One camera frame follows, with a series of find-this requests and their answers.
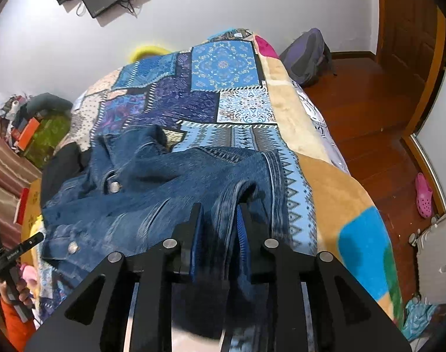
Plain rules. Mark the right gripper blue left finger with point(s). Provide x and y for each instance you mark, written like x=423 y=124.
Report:
x=124 y=299

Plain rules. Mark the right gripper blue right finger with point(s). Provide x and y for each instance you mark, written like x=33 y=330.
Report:
x=312 y=294

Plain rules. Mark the blue denim jacket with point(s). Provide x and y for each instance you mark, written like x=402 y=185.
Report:
x=132 y=195

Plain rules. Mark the wooden folding lap table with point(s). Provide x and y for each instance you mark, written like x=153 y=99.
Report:
x=32 y=211

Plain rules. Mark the red box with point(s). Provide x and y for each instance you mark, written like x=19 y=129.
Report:
x=21 y=207

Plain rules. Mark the beige colour block blanket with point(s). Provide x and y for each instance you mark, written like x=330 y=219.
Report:
x=348 y=223

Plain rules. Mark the striped pink curtain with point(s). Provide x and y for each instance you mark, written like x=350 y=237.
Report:
x=16 y=174

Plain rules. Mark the black folded garment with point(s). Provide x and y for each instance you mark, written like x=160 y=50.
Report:
x=68 y=163

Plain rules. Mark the orange box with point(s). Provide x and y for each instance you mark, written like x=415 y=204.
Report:
x=27 y=133

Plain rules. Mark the green patterned covered stand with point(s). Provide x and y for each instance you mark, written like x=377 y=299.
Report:
x=46 y=138

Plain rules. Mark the dark green cushion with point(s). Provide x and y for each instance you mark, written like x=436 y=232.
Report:
x=47 y=102

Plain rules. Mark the pink croc slipper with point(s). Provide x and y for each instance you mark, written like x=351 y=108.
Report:
x=424 y=195

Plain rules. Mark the blue patchwork quilt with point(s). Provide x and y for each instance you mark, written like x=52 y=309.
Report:
x=212 y=94

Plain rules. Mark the grey purple backpack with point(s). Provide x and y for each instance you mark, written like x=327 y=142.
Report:
x=307 y=58

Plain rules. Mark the wooden door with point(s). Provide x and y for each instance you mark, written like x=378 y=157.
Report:
x=412 y=47

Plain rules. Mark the yellow bed frame edge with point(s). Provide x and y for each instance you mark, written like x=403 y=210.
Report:
x=145 y=51

